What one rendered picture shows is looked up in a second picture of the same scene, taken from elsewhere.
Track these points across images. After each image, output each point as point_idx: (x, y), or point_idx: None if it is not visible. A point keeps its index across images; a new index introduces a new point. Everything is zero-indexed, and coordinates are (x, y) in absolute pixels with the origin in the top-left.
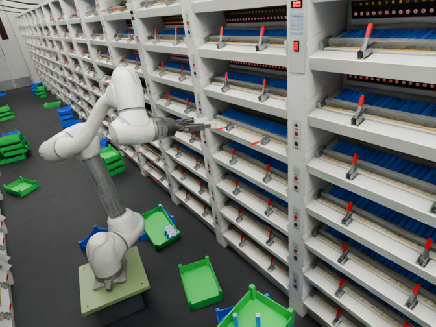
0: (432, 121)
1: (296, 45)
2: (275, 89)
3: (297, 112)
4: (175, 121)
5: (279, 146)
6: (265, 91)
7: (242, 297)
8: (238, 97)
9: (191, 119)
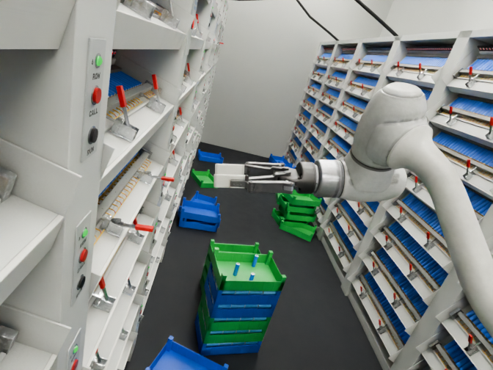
0: None
1: (194, 22)
2: (143, 89)
3: (177, 102)
4: (290, 172)
5: (147, 169)
6: (136, 98)
7: (235, 280)
8: (152, 127)
9: (248, 178)
